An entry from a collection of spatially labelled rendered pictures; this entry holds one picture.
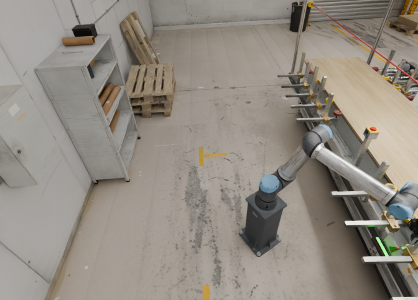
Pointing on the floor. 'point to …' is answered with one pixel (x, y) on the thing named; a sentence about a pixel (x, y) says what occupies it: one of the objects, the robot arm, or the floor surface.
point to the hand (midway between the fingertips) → (413, 243)
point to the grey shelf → (51, 70)
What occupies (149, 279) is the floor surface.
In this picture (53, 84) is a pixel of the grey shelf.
